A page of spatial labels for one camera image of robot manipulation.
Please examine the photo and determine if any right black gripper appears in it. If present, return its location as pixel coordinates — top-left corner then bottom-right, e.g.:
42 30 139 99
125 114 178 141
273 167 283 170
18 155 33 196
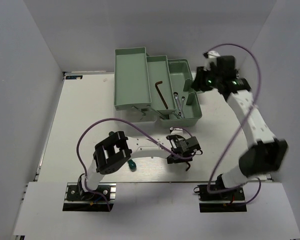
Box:
190 65 222 93

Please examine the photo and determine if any brown hex key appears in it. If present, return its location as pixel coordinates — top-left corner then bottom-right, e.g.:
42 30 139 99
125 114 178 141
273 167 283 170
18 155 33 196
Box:
185 161 191 172
155 81 168 110

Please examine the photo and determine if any small silver ratchet wrench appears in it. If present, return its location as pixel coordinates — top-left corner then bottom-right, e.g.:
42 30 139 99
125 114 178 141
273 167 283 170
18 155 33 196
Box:
179 96 186 119

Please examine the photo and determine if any large silver ratchet wrench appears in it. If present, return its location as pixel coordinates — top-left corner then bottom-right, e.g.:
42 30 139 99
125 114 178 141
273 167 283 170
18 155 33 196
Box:
173 92 182 115

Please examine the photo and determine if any green plastic toolbox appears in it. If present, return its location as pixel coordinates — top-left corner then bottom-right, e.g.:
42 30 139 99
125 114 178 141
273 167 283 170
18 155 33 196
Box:
114 47 203 128

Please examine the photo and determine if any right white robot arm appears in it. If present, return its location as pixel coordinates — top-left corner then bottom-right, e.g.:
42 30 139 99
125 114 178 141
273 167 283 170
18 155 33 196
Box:
191 51 288 200

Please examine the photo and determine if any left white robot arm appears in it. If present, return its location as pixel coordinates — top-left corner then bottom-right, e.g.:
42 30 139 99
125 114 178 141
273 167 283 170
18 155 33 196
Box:
77 130 203 200

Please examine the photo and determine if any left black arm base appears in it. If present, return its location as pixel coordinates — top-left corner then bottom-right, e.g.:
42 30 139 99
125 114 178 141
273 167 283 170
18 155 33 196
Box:
62 182 116 212

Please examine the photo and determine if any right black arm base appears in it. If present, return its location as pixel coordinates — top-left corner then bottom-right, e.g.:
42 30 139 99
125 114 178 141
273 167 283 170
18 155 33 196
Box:
193 184 247 213

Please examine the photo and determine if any left blue table label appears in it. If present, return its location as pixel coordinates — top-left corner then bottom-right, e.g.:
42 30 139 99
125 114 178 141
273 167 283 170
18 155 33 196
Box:
65 75 83 80

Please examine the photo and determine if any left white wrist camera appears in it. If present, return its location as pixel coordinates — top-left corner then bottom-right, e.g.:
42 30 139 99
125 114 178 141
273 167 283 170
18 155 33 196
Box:
169 127 185 136

